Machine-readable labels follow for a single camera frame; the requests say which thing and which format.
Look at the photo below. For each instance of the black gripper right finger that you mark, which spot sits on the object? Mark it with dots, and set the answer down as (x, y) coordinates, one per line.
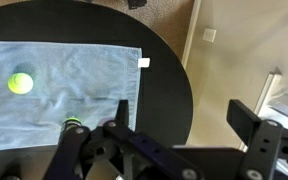
(267, 141)

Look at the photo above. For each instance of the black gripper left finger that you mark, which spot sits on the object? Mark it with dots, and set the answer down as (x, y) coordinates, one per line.
(84, 146)

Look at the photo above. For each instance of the yellow-green tennis ball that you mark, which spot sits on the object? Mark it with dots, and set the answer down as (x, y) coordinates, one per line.
(20, 83)

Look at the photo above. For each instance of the clear tennis ball container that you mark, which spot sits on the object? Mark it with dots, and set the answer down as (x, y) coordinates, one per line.
(68, 124)

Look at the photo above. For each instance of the light blue towel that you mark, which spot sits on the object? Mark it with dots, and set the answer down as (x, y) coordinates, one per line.
(86, 81)

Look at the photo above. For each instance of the white towel tag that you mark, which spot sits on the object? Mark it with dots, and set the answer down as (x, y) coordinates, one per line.
(143, 62)

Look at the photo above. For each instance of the round black table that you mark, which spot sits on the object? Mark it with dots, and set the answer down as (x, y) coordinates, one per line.
(165, 106)

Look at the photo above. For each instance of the white wall outlet plate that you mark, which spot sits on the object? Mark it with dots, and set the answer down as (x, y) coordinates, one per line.
(209, 35)

